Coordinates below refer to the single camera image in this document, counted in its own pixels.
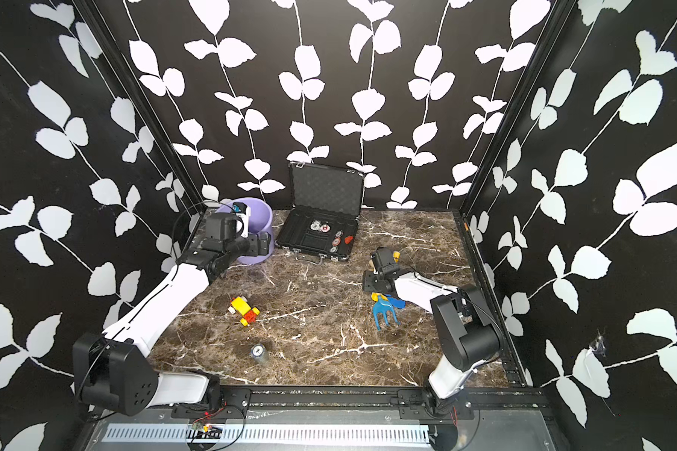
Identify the blue rake yellow handle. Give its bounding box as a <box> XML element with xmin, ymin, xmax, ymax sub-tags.
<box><xmin>370</xmin><ymin>292</ymin><xmax>406</xmax><ymax>331</ymax></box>

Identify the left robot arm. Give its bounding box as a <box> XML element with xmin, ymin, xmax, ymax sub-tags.
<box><xmin>73</xmin><ymin>202</ymin><xmax>270</xmax><ymax>416</ymax></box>

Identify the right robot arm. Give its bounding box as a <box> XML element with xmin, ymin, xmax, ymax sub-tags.
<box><xmin>362</xmin><ymin>247</ymin><xmax>502</xmax><ymax>400</ymax></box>

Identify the purple plastic bucket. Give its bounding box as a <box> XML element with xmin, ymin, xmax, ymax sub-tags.
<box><xmin>233</xmin><ymin>197</ymin><xmax>275</xmax><ymax>265</ymax></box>

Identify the yellow red toy car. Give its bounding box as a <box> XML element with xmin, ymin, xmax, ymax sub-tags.
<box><xmin>229</xmin><ymin>296</ymin><xmax>261</xmax><ymax>327</ymax></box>

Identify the black poker chip case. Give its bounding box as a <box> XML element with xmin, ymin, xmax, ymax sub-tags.
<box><xmin>276</xmin><ymin>162</ymin><xmax>364</xmax><ymax>262</ymax></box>

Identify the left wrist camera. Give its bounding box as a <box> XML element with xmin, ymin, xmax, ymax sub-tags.
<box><xmin>231</xmin><ymin>202</ymin><xmax>250</xmax><ymax>239</ymax></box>

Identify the black mounting rail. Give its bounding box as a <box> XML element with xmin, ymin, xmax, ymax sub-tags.
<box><xmin>171</xmin><ymin>384</ymin><xmax>548</xmax><ymax>421</ymax></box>

